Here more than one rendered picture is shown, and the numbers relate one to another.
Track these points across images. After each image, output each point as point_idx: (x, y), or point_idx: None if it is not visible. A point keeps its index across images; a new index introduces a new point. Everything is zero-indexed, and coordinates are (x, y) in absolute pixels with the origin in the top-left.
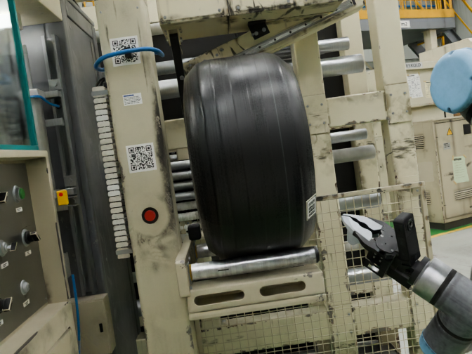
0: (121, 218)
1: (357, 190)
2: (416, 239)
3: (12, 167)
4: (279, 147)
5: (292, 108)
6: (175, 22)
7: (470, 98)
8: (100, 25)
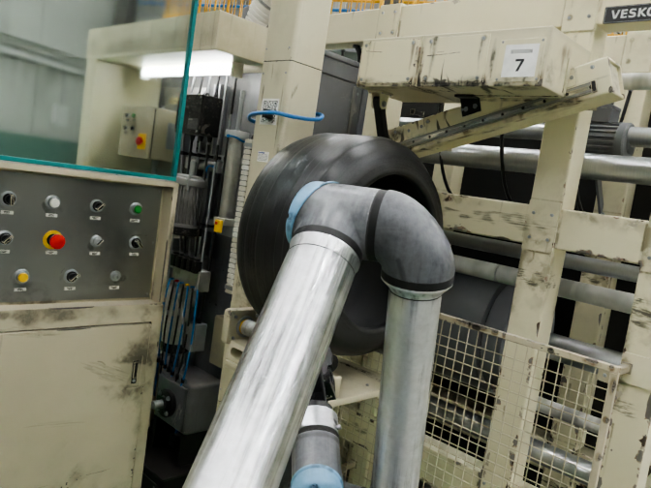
0: (235, 259)
1: (525, 338)
2: (318, 378)
3: (139, 188)
4: (282, 235)
5: None
6: (368, 85)
7: (288, 236)
8: (261, 85)
